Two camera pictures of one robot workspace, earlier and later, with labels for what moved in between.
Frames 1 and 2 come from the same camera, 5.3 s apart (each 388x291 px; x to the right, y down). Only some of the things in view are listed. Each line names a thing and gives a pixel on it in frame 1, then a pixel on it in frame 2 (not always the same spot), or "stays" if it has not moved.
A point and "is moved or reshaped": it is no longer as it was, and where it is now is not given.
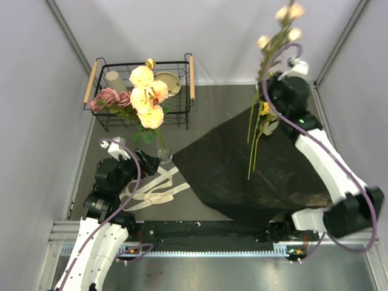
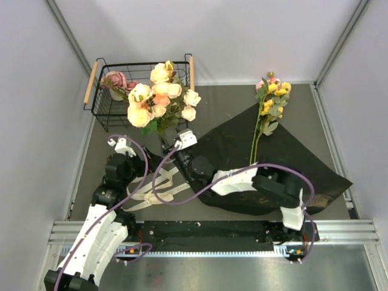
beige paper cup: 114,82 → 115,95
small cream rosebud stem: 283,31 → 187,110
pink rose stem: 108,99 → 116,80
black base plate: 219,232 stays
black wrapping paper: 251,168 stays
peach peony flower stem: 147,96 is moved or reshaped
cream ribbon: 155,190 stays
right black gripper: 274,81 → 177,152
